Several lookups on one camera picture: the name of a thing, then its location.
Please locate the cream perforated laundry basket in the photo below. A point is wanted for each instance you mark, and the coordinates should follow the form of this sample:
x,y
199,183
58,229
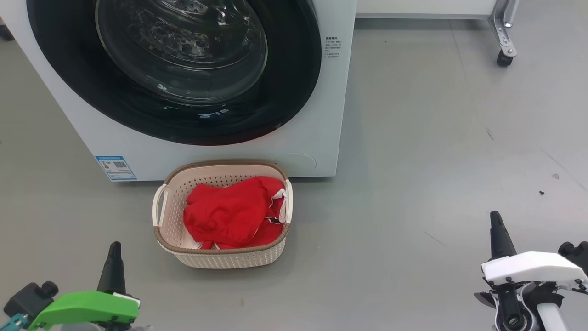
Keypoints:
x,y
220,259

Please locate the printed text notice sticker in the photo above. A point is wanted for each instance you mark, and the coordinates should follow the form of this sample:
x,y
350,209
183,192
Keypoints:
x,y
333,47

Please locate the red sports jersey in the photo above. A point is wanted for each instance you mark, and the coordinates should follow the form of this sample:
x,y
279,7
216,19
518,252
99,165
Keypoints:
x,y
225,211

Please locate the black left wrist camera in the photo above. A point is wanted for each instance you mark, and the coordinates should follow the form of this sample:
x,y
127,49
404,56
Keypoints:
x,y
27,299

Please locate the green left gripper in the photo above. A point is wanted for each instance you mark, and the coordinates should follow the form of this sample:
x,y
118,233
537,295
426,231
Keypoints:
x,y
87,308

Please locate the dark glass washing machine door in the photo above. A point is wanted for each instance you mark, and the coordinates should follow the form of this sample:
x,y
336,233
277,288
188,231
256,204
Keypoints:
x,y
183,119

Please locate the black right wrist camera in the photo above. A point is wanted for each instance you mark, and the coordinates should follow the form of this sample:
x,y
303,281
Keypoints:
x,y
576,255

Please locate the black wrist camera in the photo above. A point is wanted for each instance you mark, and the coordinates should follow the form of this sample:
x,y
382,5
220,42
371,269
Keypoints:
x,y
27,299
576,255

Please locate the white front-load washing machine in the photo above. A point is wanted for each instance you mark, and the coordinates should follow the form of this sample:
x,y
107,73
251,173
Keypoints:
x,y
321,115

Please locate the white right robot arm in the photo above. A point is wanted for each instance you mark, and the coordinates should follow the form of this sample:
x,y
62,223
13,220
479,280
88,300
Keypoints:
x,y
514,312

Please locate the white rolling partition panel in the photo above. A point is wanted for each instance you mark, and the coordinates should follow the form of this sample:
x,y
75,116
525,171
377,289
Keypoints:
x,y
422,7

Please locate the blue energy label sticker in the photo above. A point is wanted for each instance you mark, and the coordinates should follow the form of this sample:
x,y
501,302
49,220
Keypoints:
x,y
115,168

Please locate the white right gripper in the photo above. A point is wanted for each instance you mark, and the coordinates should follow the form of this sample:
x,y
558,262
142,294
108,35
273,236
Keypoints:
x,y
533,269

